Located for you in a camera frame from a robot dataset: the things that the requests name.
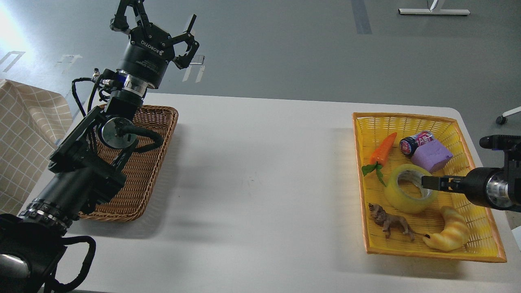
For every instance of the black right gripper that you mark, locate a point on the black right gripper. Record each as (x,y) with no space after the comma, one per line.
(474,185)

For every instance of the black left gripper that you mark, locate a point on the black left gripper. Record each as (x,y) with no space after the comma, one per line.
(146,57)

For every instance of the yellow tape roll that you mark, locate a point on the yellow tape roll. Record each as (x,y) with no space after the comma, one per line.
(404,190)

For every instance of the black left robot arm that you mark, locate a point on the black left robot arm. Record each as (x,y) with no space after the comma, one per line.
(35,253)

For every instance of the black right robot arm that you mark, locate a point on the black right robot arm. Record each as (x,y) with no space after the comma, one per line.
(497,188)

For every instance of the purple sponge block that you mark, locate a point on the purple sponge block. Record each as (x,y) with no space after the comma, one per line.
(432,156)

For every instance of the toy croissant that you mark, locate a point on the toy croissant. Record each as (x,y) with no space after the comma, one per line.
(454,235)

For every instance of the small purple labelled can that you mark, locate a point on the small purple labelled can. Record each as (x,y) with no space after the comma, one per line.
(410,144)

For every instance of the yellow plastic basket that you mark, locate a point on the yellow plastic basket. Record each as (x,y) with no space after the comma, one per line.
(370,129)

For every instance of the brown toy lion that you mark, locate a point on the brown toy lion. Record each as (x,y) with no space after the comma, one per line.
(386,221)

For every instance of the orange toy carrot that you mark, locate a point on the orange toy carrot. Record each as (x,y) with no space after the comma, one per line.
(380,157)

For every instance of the brown wicker basket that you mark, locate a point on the brown wicker basket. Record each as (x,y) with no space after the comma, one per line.
(138,171)

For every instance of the beige checkered cloth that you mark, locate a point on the beige checkered cloth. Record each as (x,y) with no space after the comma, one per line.
(32,121)

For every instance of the white metal stand base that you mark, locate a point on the white metal stand base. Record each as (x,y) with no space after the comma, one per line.
(434,7)

